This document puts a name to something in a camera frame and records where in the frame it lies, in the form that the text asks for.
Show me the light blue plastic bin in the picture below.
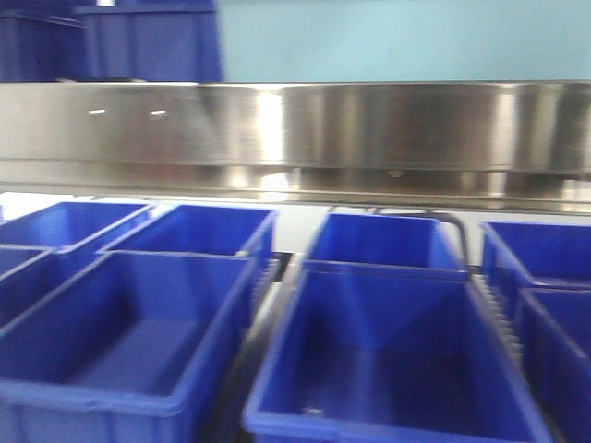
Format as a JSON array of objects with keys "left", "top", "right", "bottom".
[{"left": 218, "top": 1, "right": 590, "bottom": 82}]

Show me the blue bin rear middle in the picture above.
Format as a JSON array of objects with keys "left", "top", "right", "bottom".
[{"left": 305, "top": 213, "right": 467, "bottom": 280}]

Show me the blue bin lower middle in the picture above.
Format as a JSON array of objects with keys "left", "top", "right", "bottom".
[{"left": 243, "top": 269, "right": 553, "bottom": 442}]

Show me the stainless steel shelf beam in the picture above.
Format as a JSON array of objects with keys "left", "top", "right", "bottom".
[{"left": 1, "top": 81, "right": 590, "bottom": 214}]

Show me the dark blue bin upper shelf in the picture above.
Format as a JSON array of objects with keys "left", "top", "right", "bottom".
[{"left": 1, "top": 1, "right": 223, "bottom": 83}]

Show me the blue bin rear middle-left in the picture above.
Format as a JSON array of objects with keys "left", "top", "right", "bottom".
[{"left": 99, "top": 204, "right": 278, "bottom": 283}]

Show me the grey roller track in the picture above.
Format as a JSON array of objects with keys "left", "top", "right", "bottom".
[{"left": 474, "top": 274, "right": 523, "bottom": 367}]

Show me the blue bin rear right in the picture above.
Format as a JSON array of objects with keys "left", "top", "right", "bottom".
[{"left": 481, "top": 221, "right": 590, "bottom": 295}]

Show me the blue bin rear left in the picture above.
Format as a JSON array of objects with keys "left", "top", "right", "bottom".
[{"left": 1, "top": 201, "right": 153, "bottom": 254}]

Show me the blue bin lower left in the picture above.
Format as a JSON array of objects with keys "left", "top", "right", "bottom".
[{"left": 1, "top": 254, "right": 257, "bottom": 442}]

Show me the blue bin lower right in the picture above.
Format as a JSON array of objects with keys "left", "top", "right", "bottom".
[{"left": 515, "top": 289, "right": 590, "bottom": 442}]

